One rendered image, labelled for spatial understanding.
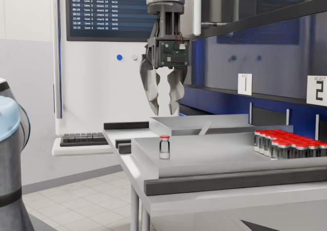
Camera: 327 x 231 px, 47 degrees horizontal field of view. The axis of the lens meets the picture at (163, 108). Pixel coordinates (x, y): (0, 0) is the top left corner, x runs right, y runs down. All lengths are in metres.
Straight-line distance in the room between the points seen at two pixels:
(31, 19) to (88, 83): 1.99
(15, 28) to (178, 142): 2.65
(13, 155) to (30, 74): 2.82
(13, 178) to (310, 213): 0.52
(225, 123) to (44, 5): 2.51
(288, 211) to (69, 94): 1.00
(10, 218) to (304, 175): 0.45
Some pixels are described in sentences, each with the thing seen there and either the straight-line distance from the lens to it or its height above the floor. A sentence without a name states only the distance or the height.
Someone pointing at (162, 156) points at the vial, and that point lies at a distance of 0.78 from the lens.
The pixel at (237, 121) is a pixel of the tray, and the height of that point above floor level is 0.89.
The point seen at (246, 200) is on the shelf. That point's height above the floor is 0.87.
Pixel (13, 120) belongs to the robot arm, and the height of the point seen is 0.99.
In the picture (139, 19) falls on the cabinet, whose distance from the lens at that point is 1.53.
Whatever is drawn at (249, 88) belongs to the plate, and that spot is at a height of 1.01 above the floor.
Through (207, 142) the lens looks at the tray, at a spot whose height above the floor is 0.90.
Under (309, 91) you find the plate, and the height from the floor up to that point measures 1.02.
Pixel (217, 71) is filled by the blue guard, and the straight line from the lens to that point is 1.33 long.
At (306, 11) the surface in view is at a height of 1.19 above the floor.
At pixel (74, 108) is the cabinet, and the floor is 0.91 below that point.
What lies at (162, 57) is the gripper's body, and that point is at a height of 1.08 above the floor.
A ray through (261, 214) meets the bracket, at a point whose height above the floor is 0.81.
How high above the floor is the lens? 1.06
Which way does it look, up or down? 6 degrees down
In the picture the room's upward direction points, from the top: straight up
